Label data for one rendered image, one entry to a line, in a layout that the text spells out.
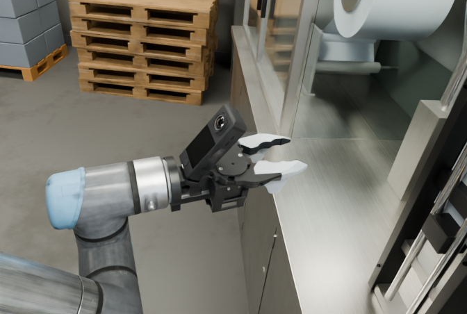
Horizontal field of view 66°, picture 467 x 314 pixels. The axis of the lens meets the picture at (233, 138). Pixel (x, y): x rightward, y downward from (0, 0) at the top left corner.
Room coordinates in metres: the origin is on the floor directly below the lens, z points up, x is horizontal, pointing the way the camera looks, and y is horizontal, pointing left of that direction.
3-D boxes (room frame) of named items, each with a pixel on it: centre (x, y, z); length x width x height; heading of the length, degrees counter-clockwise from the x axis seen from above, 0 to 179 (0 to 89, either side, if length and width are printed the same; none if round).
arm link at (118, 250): (0.33, 0.17, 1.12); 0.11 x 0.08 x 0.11; 23
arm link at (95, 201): (0.35, 0.18, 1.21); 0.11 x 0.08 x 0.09; 113
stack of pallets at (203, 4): (3.17, 0.83, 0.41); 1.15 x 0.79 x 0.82; 88
